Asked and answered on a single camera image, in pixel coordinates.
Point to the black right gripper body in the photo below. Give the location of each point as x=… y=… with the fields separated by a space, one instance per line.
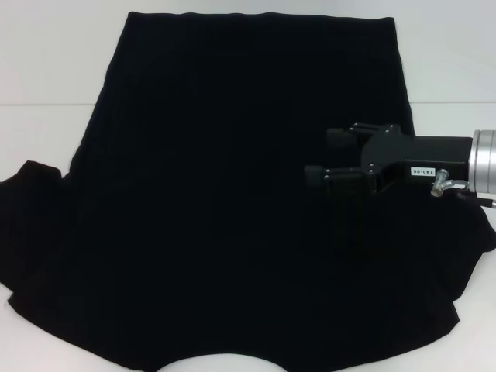
x=418 y=155

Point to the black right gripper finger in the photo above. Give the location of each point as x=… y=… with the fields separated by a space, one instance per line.
x=339 y=139
x=345 y=180

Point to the black shirt with FREE print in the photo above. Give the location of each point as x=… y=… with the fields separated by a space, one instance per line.
x=193 y=155

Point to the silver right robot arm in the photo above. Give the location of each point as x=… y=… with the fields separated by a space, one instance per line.
x=484 y=162

